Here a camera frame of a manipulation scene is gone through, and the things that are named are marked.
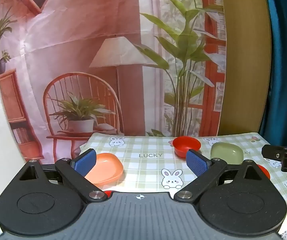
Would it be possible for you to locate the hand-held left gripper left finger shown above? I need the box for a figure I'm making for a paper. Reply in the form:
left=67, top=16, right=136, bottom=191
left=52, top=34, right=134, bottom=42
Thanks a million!
left=17, top=149, right=109, bottom=202

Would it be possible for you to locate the tan wooden panel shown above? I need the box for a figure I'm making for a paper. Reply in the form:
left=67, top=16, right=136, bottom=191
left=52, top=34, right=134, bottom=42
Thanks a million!
left=217, top=0, right=272, bottom=137

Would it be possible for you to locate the checked rabbit print tablecloth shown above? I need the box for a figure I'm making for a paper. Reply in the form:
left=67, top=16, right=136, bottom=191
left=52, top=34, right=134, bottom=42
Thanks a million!
left=80, top=131, right=287, bottom=240

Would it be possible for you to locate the orange plate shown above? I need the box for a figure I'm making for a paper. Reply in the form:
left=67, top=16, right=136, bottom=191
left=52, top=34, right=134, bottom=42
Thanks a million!
left=84, top=153, right=124, bottom=187

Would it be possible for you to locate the small red bowl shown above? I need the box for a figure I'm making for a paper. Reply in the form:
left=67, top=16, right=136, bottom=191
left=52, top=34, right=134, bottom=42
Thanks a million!
left=172, top=136, right=201, bottom=159

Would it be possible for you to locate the green plate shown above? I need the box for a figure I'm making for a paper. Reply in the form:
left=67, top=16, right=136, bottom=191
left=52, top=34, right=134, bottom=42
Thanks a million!
left=210, top=142, right=244, bottom=165

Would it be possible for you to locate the blue curtain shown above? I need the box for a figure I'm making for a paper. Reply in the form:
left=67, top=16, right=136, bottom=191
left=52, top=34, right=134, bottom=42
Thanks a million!
left=258, top=0, right=287, bottom=148

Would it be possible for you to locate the large red bowl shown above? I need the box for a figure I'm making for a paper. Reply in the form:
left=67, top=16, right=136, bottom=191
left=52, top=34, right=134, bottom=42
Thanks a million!
left=256, top=164, right=271, bottom=180

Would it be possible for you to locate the printed room scene wall cloth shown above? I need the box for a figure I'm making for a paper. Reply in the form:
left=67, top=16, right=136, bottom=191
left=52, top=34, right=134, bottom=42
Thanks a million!
left=0, top=0, right=227, bottom=166

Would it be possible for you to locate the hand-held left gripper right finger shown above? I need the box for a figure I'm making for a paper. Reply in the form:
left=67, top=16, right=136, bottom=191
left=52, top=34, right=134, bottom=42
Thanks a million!
left=174, top=149, right=267, bottom=202

